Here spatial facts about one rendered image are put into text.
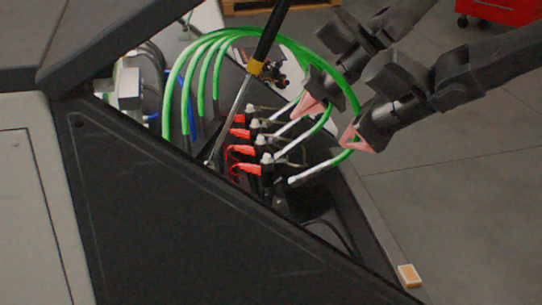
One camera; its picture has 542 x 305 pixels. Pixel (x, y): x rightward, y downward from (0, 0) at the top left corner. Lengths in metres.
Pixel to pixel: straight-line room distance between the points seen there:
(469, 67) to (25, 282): 0.70
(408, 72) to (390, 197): 2.22
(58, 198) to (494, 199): 2.64
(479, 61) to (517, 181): 2.54
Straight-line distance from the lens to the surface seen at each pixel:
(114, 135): 0.77
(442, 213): 3.04
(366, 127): 0.98
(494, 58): 0.89
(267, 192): 1.25
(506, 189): 3.32
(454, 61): 0.92
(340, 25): 1.08
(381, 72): 0.90
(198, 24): 1.45
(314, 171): 1.10
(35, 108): 0.76
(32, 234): 0.86
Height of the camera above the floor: 1.75
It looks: 31 degrees down
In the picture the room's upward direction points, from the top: 1 degrees counter-clockwise
